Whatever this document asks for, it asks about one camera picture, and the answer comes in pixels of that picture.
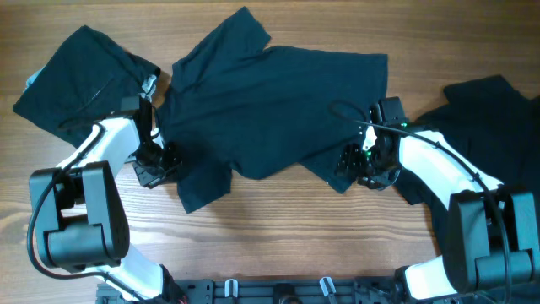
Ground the folded dark pants pile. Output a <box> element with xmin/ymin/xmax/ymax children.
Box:
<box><xmin>13</xmin><ymin>25</ymin><xmax>160</xmax><ymax>148</ymax></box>

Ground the dark green t-shirt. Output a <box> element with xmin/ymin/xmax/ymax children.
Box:
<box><xmin>157</xmin><ymin>8</ymin><xmax>388</xmax><ymax>213</ymax></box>

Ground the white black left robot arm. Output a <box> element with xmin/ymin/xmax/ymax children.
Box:
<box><xmin>26</xmin><ymin>114</ymin><xmax>187</xmax><ymax>303</ymax></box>

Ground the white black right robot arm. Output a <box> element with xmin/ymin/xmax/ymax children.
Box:
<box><xmin>336</xmin><ymin>123</ymin><xmax>539</xmax><ymax>303</ymax></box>

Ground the dark clothes pile right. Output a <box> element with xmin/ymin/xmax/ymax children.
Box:
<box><xmin>394</xmin><ymin>74</ymin><xmax>540</xmax><ymax>254</ymax></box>

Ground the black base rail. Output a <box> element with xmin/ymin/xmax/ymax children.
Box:
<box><xmin>95</xmin><ymin>276</ymin><xmax>406</xmax><ymax>304</ymax></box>

